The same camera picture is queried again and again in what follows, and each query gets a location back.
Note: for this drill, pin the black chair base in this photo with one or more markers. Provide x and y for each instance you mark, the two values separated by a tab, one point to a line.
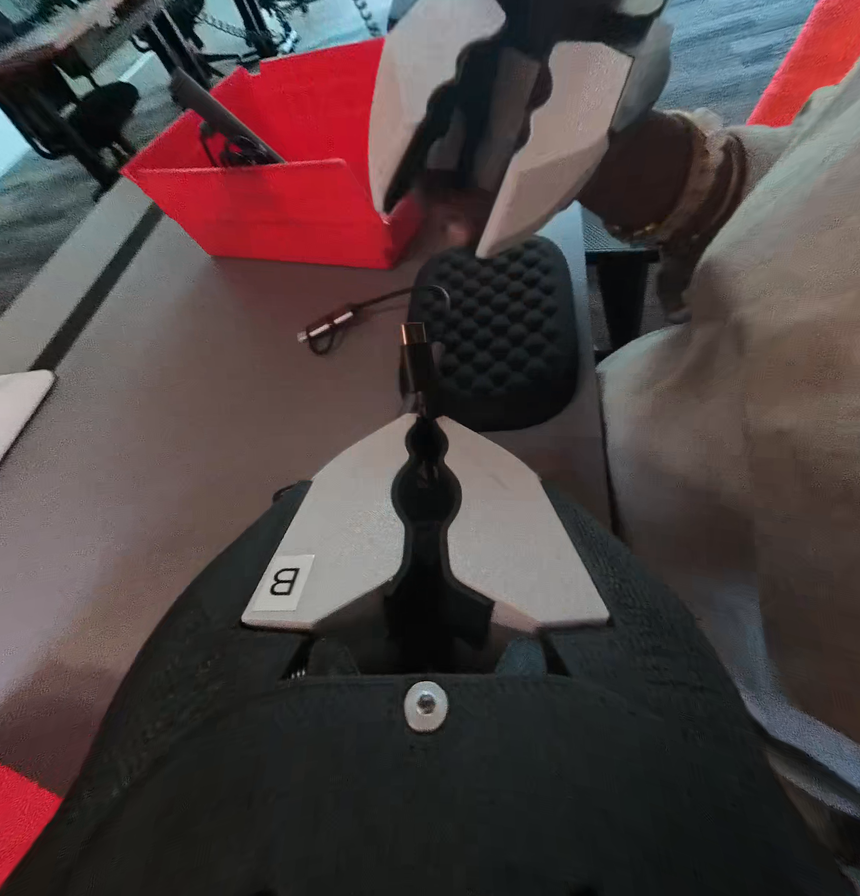
262	28

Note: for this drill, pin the person's right hand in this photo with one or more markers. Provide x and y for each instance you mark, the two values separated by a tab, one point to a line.
636	171

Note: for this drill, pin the white flat pad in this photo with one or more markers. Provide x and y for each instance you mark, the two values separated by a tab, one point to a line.
10	413

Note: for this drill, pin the dark grey slab device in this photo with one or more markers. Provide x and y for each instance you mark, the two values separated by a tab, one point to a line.
223	115

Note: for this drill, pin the red box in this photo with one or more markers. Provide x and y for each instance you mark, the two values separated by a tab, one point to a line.
283	203

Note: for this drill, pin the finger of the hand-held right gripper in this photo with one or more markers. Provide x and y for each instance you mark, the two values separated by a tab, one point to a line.
416	77
577	119

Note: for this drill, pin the black side table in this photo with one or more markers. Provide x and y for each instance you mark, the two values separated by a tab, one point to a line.
622	280

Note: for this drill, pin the person's beige clothing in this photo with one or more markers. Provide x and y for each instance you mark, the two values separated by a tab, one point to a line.
752	525

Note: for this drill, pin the red panel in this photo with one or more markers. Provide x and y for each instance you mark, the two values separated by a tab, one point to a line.
815	56
10	819

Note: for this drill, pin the person's right forearm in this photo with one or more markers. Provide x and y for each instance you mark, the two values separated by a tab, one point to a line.
801	161

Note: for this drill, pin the black quilted case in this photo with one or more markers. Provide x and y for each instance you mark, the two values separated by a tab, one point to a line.
503	329

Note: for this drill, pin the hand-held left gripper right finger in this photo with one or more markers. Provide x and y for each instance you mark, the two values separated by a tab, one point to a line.
521	546

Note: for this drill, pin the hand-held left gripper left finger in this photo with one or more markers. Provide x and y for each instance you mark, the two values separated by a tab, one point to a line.
332	532

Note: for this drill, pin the dark table with black legs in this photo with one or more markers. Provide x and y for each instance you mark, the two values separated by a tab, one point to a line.
59	84

